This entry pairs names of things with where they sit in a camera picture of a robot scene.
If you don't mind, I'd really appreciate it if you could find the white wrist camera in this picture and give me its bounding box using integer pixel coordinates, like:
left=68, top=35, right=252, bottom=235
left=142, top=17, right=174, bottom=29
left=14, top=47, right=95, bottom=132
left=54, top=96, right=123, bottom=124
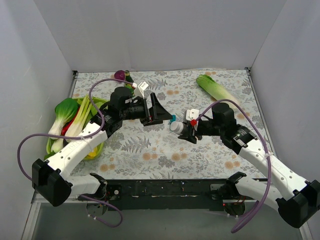
left=133, top=81, right=149, bottom=99
left=183, top=109, right=200, bottom=122

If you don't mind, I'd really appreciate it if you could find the small bok choy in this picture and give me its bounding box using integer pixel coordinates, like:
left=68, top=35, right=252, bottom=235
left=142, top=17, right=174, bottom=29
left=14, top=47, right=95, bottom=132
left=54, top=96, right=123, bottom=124
left=51, top=138, right=64, bottom=153

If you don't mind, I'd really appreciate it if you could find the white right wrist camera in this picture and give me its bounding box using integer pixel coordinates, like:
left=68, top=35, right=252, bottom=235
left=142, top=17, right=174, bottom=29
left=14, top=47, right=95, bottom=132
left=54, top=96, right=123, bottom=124
left=183, top=109, right=200, bottom=122

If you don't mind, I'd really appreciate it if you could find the green glass bottle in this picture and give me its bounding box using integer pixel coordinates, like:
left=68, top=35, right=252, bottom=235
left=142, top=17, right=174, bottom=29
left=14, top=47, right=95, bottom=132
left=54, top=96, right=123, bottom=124
left=124, top=70, right=134, bottom=89

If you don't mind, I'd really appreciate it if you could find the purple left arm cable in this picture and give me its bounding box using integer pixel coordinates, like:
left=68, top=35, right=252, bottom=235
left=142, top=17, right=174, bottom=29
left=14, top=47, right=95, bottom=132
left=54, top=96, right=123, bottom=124
left=16, top=78, right=138, bottom=228

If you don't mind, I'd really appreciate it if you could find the purple onion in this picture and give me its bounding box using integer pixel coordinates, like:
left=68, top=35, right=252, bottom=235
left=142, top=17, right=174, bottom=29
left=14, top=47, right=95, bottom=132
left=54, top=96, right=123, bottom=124
left=114, top=70, right=126, bottom=81

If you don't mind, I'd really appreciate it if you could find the round green cabbage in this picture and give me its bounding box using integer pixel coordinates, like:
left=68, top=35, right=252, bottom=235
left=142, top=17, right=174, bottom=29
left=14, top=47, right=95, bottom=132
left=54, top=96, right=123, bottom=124
left=90, top=101, right=110, bottom=117

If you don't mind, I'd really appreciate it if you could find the white pill bottle blue label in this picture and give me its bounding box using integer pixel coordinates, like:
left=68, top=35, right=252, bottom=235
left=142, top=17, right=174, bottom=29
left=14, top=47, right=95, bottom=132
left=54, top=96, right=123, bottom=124
left=169, top=121, right=189, bottom=136

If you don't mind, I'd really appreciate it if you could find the napa cabbage on table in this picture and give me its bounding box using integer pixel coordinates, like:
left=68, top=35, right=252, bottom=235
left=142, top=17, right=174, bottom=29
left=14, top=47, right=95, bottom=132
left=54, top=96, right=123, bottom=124
left=195, top=74, right=240, bottom=106

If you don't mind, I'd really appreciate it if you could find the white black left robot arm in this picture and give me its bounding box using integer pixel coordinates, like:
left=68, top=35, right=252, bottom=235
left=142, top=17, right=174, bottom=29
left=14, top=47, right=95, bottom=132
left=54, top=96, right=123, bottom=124
left=32, top=87, right=172, bottom=207

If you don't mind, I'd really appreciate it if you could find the yellow white cabbage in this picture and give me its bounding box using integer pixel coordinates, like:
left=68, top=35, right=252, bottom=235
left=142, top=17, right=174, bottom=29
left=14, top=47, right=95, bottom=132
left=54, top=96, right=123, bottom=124
left=86, top=147, right=98, bottom=159

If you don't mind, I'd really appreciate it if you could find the celery stalk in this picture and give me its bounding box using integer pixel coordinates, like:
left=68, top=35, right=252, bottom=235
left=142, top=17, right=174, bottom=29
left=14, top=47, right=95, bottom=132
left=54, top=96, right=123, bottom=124
left=65, top=95, right=92, bottom=137

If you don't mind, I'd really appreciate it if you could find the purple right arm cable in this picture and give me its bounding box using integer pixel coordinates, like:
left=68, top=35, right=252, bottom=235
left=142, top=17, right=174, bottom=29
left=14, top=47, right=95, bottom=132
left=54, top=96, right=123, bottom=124
left=194, top=99, right=272, bottom=234

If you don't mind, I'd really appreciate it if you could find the green plastic tray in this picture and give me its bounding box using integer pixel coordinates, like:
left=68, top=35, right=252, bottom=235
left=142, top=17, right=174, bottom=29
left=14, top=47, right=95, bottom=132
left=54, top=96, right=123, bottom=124
left=46, top=95, right=108, bottom=160

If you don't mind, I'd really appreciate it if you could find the teal weekly pill organizer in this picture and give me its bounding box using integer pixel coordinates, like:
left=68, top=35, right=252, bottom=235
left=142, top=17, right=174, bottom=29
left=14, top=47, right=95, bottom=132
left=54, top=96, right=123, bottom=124
left=169, top=114, right=176, bottom=124

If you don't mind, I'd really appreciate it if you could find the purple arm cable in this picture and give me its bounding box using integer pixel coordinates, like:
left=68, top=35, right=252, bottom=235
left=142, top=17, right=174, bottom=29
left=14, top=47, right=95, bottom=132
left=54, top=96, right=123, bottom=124
left=16, top=78, right=138, bottom=228
left=194, top=99, right=272, bottom=234

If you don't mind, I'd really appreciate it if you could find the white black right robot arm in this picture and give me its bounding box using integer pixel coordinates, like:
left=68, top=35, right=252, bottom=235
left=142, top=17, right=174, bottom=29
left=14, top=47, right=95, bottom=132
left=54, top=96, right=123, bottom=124
left=170, top=102, right=320, bottom=229

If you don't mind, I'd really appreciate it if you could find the red chili pepper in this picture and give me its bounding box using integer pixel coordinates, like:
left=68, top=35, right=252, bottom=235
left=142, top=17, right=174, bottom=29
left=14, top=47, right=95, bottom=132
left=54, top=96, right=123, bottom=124
left=61, top=108, right=80, bottom=136

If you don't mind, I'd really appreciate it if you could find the floral patterned table mat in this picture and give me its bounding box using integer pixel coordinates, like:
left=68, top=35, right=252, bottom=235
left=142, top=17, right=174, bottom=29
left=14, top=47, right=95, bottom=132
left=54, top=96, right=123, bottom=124
left=47, top=69, right=281, bottom=180

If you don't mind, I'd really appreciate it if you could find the black table front rail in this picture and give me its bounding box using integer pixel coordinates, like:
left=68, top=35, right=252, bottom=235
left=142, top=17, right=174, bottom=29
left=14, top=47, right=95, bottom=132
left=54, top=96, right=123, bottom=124
left=77, top=179, right=251, bottom=211

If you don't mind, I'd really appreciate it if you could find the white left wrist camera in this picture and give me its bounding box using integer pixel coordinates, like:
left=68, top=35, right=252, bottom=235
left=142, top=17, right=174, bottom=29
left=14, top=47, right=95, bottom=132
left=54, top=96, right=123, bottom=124
left=133, top=81, right=149, bottom=99

